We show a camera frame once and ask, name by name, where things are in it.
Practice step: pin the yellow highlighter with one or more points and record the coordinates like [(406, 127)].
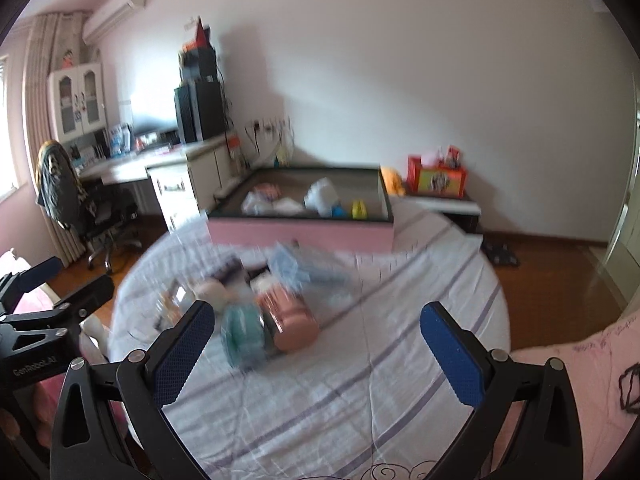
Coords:
[(359, 208)]

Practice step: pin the orange plush toy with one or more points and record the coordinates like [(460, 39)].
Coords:
[(393, 180)]

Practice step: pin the beige curtain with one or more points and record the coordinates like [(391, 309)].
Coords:
[(42, 85)]

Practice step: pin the white air conditioner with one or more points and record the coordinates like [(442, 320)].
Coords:
[(112, 15)]

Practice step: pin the doll figurine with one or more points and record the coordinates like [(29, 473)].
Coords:
[(212, 292)]

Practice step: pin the snack bag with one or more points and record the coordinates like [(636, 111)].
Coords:
[(284, 155)]

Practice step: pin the dark printed jacket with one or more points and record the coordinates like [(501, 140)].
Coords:
[(57, 185)]

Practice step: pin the white wardrobe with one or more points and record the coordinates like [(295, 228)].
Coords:
[(625, 240)]

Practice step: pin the white charger adapter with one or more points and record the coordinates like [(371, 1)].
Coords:
[(287, 206)]

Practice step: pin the pink blanket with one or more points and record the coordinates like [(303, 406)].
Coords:
[(45, 392)]

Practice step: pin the black office chair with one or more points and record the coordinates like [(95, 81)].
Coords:
[(107, 210)]

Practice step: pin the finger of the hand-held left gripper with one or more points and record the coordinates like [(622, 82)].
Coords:
[(30, 275), (85, 292)]

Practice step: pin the wall power outlets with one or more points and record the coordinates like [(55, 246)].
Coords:
[(270, 124)]

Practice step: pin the window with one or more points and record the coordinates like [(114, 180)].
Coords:
[(4, 125)]

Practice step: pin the white glass-door cabinet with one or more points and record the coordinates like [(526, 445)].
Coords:
[(57, 110)]

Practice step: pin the white bed frame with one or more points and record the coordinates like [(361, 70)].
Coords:
[(95, 332)]

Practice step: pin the rose gold bottle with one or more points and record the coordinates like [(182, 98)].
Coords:
[(290, 317)]

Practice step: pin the pink plush toy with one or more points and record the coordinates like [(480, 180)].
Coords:
[(434, 157)]

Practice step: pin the red paper bag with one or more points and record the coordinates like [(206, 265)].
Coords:
[(201, 34)]

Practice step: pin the pink storage box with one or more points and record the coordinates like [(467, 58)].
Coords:
[(300, 235)]

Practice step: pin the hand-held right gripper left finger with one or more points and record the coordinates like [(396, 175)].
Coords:
[(185, 355)]

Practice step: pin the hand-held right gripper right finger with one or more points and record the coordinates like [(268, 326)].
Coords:
[(450, 355)]

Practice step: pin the black speaker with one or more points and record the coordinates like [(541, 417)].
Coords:
[(200, 62)]

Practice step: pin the white desk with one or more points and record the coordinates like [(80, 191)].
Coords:
[(130, 167)]

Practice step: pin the black computer tower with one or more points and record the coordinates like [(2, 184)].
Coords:
[(200, 112)]

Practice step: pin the black slipper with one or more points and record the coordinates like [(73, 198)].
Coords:
[(500, 255)]

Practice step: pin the red-capped bottle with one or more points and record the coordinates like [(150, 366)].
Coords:
[(233, 142)]

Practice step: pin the light blue plastic packet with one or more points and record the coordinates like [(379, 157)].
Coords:
[(292, 267)]

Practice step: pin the cartoon girl figure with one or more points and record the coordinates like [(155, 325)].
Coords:
[(68, 59)]

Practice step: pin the blue white box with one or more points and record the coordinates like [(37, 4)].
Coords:
[(120, 139)]

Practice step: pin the red printed box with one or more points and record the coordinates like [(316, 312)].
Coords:
[(437, 180)]

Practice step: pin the pink printed cloth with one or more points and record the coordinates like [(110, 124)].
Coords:
[(600, 360)]

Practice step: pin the low black white table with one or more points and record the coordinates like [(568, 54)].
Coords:
[(450, 205)]

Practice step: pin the striped white quilt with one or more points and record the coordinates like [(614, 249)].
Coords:
[(350, 385)]

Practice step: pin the teal jar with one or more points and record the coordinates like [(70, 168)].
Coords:
[(245, 335)]

